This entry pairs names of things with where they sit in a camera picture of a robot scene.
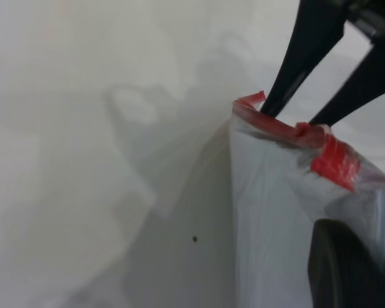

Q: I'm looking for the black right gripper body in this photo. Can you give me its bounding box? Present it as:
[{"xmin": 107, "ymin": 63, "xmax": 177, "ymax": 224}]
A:
[{"xmin": 345, "ymin": 0, "xmax": 385, "ymax": 42}]

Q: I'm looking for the clear plastic zip bag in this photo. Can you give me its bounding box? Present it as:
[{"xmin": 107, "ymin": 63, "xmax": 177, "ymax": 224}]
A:
[{"xmin": 229, "ymin": 90, "xmax": 385, "ymax": 308}]

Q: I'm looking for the red zipper slider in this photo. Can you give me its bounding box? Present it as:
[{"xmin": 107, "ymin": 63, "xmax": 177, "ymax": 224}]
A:
[{"xmin": 295, "ymin": 121, "xmax": 314, "ymax": 139}]

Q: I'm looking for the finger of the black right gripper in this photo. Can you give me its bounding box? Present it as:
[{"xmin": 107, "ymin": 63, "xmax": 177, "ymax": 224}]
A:
[
  {"xmin": 307, "ymin": 28, "xmax": 385, "ymax": 126},
  {"xmin": 259, "ymin": 0, "xmax": 352, "ymax": 116}
]

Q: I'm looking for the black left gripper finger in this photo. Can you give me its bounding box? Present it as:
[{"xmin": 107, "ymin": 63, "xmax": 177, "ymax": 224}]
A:
[{"xmin": 307, "ymin": 219, "xmax": 385, "ymax": 308}]

